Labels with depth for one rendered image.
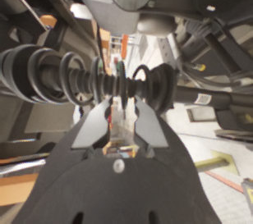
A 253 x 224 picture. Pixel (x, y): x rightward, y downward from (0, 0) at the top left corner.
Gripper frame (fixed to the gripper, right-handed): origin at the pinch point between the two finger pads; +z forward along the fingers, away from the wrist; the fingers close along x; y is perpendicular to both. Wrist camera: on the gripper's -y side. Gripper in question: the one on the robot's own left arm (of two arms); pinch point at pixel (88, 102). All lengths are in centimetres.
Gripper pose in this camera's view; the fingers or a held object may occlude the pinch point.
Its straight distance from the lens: 22.0
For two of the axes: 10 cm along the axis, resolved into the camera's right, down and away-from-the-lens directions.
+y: 1.1, -3.3, 9.4
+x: 9.8, 1.7, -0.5
